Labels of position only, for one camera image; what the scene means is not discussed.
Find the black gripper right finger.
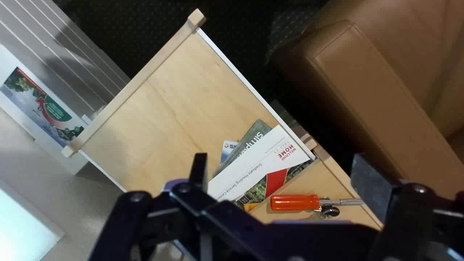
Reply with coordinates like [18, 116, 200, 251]
[350, 154, 400, 223]

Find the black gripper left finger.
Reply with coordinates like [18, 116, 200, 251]
[188, 152, 207, 190]

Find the wooden pullout table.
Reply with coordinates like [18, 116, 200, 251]
[59, 7, 384, 231]

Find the white brochure with red logo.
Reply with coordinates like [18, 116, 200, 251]
[207, 126, 310, 200]

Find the brown leather armchair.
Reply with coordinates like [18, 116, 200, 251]
[272, 0, 464, 199]

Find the orange handled screwdriver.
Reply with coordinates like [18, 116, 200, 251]
[269, 194, 362, 212]

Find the white wall heater unit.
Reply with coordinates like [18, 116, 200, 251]
[0, 0, 131, 177]

